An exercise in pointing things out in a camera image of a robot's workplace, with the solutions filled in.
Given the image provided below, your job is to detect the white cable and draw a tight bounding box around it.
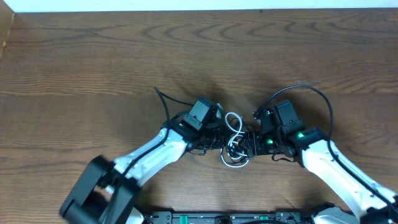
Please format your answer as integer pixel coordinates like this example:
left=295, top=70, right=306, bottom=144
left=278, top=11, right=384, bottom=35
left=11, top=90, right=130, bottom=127
left=220, top=111, right=250, bottom=169

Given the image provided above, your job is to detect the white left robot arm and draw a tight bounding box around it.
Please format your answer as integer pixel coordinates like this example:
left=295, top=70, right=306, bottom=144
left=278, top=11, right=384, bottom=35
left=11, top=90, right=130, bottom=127
left=59, top=98, right=224, bottom=223

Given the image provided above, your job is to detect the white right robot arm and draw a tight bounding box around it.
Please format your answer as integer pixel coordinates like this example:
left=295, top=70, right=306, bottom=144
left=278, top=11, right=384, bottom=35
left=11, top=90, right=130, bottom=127
left=234, top=101, right=397, bottom=223

